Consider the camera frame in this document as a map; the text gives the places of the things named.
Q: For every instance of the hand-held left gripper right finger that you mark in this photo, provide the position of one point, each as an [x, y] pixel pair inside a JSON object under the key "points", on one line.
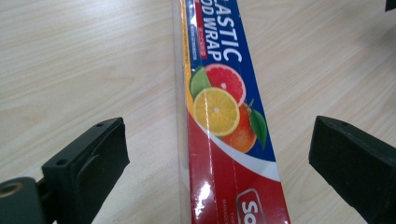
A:
{"points": [[355, 161]]}

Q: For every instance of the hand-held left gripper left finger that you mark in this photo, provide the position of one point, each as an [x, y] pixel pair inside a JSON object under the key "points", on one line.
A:
{"points": [[84, 168]]}

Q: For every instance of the plastic wrap box with fruit print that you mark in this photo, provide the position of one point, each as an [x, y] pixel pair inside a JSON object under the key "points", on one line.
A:
{"points": [[224, 124]]}

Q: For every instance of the dark object at table edge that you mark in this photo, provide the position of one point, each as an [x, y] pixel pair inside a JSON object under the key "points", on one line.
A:
{"points": [[390, 4]]}

